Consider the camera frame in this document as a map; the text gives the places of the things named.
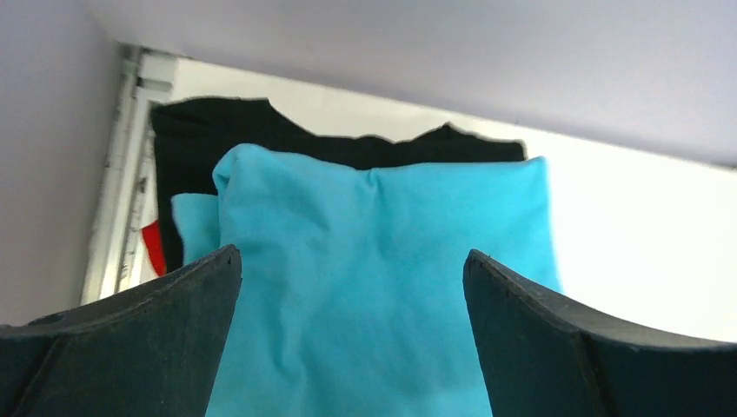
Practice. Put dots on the turquoise t-shirt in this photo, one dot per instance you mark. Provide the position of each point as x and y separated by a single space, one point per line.
352 301

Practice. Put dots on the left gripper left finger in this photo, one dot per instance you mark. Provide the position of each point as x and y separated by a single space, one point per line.
152 350

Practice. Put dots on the folded black t-shirt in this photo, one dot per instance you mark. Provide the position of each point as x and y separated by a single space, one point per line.
192 136

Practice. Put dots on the aluminium frame rail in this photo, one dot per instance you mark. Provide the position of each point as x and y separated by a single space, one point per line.
118 258

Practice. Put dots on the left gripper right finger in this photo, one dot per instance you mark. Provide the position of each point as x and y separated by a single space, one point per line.
545 354

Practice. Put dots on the folded red t-shirt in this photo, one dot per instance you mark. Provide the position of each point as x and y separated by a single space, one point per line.
152 241

